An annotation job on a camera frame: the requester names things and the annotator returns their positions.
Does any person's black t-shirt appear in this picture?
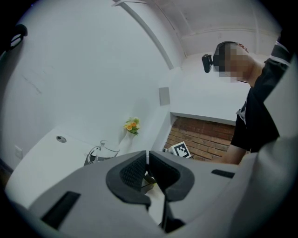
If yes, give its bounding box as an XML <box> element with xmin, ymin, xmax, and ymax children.
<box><xmin>230</xmin><ymin>41</ymin><xmax>292</xmax><ymax>153</ymax></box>

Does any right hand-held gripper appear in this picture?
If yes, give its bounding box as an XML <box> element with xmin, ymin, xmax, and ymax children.
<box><xmin>163</xmin><ymin>140</ymin><xmax>192</xmax><ymax>160</ymax></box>

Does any clear glass pitcher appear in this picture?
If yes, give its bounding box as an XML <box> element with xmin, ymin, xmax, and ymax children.
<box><xmin>87</xmin><ymin>139</ymin><xmax>121</xmax><ymax>164</ymax></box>

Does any black head-mounted camera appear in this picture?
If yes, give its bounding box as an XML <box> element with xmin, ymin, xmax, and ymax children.
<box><xmin>201</xmin><ymin>53</ymin><xmax>214</xmax><ymax>73</ymax></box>

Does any person's right forearm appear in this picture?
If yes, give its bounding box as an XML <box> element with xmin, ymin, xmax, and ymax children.
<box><xmin>219</xmin><ymin>144</ymin><xmax>248</xmax><ymax>166</ymax></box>

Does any white table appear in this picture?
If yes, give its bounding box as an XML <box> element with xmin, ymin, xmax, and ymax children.
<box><xmin>4</xmin><ymin>125</ymin><xmax>168</xmax><ymax>227</ymax></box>

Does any grey wall plate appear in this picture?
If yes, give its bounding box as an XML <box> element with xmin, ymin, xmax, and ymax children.
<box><xmin>158</xmin><ymin>86</ymin><xmax>170</xmax><ymax>106</ymax></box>

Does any white ceiling conduit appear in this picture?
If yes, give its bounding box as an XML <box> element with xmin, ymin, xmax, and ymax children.
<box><xmin>111</xmin><ymin>0</ymin><xmax>175</xmax><ymax>70</ymax></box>

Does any white vase with yellow flowers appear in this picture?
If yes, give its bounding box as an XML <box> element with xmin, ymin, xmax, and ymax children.
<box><xmin>122</xmin><ymin>116</ymin><xmax>141</xmax><ymax>151</ymax></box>

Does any person's head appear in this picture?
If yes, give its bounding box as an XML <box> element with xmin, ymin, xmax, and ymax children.
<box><xmin>212</xmin><ymin>41</ymin><xmax>266</xmax><ymax>88</ymax></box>

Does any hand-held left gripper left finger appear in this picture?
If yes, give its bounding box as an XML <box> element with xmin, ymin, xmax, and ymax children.
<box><xmin>27</xmin><ymin>150</ymin><xmax>167</xmax><ymax>238</ymax></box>

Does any black office chair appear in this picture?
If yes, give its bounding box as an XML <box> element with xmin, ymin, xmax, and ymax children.
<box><xmin>4</xmin><ymin>24</ymin><xmax>28</xmax><ymax>52</ymax></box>

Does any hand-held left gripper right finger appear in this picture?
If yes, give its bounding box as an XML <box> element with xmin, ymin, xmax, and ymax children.
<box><xmin>149</xmin><ymin>150</ymin><xmax>251</xmax><ymax>238</ymax></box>

